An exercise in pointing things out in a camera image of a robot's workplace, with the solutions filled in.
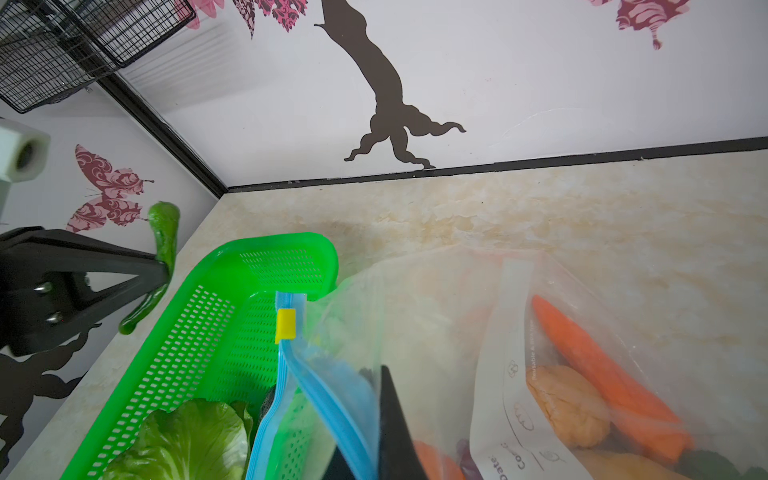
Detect black wire wall basket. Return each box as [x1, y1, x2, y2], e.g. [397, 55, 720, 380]
[1, 1, 197, 114]

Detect orange carrot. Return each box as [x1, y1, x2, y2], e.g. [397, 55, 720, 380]
[532, 295, 693, 464]

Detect napa cabbage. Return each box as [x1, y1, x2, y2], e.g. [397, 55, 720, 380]
[102, 399, 258, 479]

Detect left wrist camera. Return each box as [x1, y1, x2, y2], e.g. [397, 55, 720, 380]
[1, 118, 51, 208]

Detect orange small pumpkin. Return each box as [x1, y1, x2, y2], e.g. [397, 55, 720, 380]
[413, 440, 465, 480]

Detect green plastic basket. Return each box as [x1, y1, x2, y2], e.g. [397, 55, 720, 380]
[62, 232, 338, 479]

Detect clear zip top bag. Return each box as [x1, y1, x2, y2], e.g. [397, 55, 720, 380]
[246, 247, 767, 479]

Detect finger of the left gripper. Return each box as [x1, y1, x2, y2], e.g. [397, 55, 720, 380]
[1, 226, 170, 356]

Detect green chili pepper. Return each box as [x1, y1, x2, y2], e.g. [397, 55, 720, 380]
[118, 202, 181, 335]

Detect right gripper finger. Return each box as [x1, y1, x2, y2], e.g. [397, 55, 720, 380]
[320, 364, 427, 479]

